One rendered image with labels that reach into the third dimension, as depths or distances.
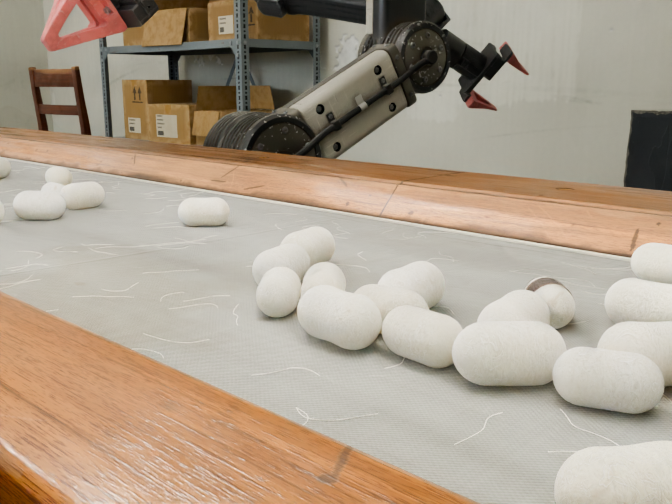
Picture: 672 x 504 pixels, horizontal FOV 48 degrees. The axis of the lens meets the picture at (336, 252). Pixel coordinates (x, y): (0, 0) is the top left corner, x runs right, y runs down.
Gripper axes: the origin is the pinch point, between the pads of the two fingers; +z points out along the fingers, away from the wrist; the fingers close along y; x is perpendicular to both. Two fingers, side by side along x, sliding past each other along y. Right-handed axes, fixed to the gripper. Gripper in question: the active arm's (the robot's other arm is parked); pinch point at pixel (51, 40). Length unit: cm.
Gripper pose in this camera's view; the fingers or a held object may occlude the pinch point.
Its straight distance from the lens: 80.4
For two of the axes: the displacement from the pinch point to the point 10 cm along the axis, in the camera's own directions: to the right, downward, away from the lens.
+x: 4.3, 6.6, 6.2
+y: 7.2, 1.6, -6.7
